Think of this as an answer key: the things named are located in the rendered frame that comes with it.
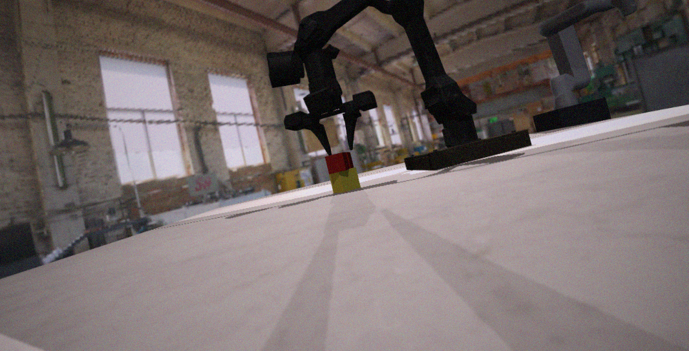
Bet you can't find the yellow cube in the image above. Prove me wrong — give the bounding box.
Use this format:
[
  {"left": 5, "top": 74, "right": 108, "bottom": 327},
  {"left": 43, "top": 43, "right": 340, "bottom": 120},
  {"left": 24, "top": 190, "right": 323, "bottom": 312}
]
[{"left": 329, "top": 167, "right": 361, "bottom": 193}]

